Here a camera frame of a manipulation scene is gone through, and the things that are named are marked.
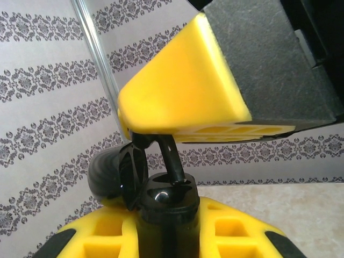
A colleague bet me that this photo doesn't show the black earbud charging case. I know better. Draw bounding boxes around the black earbud charging case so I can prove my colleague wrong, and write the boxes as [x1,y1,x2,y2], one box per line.
[87,141,201,258]

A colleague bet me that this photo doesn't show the aluminium corner post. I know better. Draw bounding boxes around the aluminium corner post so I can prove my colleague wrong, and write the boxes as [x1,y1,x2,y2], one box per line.
[70,0,130,142]

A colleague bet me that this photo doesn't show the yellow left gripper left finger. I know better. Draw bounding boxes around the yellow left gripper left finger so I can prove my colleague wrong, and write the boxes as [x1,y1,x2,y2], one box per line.
[31,204,141,258]

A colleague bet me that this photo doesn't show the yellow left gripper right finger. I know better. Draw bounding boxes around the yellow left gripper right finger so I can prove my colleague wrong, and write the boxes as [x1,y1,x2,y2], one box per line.
[197,197,307,258]

